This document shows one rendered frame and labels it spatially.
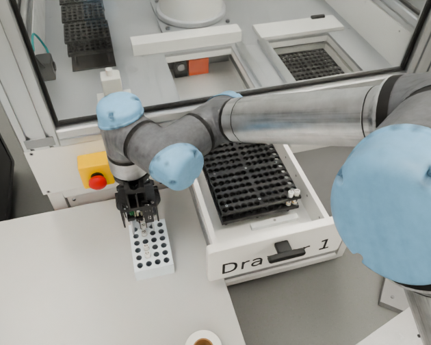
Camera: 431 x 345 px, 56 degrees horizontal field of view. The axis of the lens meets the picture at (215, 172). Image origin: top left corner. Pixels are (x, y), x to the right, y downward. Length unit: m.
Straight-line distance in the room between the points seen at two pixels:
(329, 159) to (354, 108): 0.76
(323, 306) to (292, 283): 0.15
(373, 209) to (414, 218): 0.03
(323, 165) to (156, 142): 0.75
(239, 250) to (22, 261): 0.50
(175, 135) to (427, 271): 0.41
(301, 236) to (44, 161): 0.59
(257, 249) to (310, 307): 1.00
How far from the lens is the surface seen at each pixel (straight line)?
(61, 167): 1.00
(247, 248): 0.78
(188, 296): 0.90
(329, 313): 1.78
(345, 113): 0.52
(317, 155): 1.23
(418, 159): 0.32
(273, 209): 0.89
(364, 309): 1.83
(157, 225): 0.96
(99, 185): 0.95
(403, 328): 0.95
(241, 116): 0.62
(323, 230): 0.83
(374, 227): 0.36
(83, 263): 0.97
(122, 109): 0.66
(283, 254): 0.78
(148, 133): 0.64
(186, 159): 0.60
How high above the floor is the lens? 1.57
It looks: 47 degrees down
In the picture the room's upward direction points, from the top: 1 degrees clockwise
